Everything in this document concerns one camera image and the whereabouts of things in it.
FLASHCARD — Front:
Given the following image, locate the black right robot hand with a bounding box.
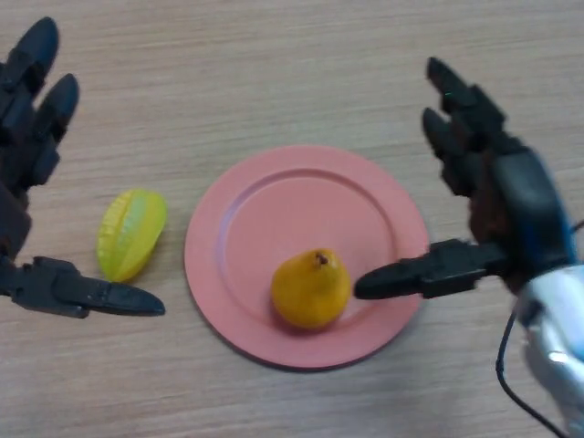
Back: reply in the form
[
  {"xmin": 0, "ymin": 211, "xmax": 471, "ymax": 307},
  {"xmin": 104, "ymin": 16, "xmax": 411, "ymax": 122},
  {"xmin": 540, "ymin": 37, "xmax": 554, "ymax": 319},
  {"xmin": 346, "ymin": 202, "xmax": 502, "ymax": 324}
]
[{"xmin": 354, "ymin": 57, "xmax": 577, "ymax": 302}]

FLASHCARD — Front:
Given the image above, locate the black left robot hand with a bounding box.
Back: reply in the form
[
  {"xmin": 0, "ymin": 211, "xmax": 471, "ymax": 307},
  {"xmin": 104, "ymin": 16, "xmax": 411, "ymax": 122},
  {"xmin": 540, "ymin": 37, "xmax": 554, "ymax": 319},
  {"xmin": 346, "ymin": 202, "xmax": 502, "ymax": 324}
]
[{"xmin": 0, "ymin": 16, "xmax": 167, "ymax": 319}]

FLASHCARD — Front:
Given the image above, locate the yellow pear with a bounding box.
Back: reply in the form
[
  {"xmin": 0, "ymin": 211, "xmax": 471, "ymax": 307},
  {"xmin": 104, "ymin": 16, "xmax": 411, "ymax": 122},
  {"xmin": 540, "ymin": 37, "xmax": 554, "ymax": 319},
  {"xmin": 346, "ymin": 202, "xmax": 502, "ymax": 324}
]
[{"xmin": 270, "ymin": 247, "xmax": 352, "ymax": 331}]

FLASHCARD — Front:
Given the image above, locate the pink round plate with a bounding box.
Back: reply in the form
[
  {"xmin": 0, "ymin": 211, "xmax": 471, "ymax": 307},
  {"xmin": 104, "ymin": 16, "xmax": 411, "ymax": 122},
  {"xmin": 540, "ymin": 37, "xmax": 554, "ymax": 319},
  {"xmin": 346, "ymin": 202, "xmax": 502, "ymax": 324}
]
[{"xmin": 184, "ymin": 144, "xmax": 432, "ymax": 372}]

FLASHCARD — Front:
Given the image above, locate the yellow-green starfruit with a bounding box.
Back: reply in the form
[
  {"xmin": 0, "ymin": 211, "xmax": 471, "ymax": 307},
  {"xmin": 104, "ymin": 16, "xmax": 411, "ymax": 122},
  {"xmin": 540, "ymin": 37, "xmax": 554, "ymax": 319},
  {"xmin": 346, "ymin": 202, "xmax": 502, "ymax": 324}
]
[{"xmin": 95, "ymin": 189, "xmax": 169, "ymax": 284}]

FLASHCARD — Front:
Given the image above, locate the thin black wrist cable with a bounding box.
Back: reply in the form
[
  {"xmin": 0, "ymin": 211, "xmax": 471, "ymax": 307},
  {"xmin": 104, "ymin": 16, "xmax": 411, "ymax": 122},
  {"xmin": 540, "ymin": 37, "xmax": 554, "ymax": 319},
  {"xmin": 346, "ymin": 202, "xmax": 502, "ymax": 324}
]
[{"xmin": 495, "ymin": 217, "xmax": 584, "ymax": 437}]

